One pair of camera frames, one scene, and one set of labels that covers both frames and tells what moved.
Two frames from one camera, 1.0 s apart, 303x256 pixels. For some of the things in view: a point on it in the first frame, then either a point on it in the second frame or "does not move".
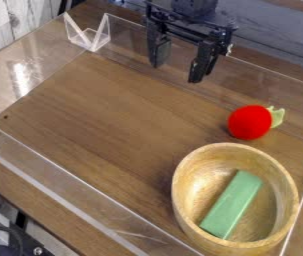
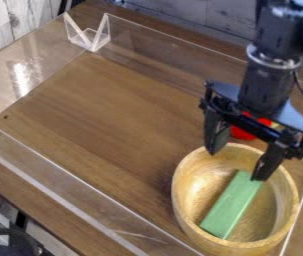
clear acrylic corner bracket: x=88 y=38 does not move
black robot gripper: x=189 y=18 to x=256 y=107
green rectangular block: x=236 y=197 does not move
